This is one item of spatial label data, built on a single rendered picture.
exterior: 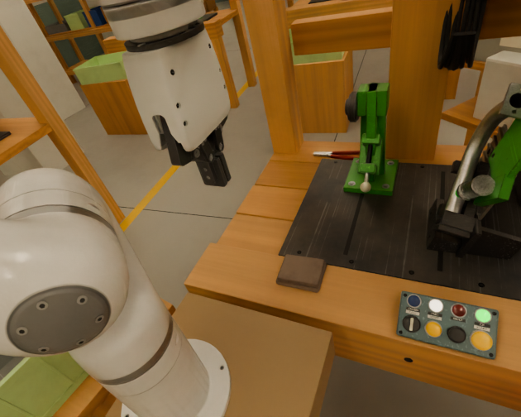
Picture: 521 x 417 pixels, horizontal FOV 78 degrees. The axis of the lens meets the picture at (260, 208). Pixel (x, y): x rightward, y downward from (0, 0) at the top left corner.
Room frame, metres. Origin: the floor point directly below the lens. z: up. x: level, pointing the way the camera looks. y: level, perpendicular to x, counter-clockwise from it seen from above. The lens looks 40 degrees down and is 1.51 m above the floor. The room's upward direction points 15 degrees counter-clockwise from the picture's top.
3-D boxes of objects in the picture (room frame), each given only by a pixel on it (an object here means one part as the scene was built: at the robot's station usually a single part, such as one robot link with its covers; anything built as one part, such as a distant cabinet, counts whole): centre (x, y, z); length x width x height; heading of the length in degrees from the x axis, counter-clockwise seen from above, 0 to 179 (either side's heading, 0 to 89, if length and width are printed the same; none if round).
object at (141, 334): (0.29, 0.23, 1.24); 0.19 x 0.12 x 0.24; 22
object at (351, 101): (0.75, -0.29, 1.12); 0.07 x 0.03 x 0.08; 147
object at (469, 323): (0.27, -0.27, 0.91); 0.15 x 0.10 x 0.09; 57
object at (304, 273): (0.46, -0.05, 0.91); 0.10 x 0.08 x 0.03; 58
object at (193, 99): (0.34, 0.04, 1.41); 0.10 x 0.07 x 0.11; 147
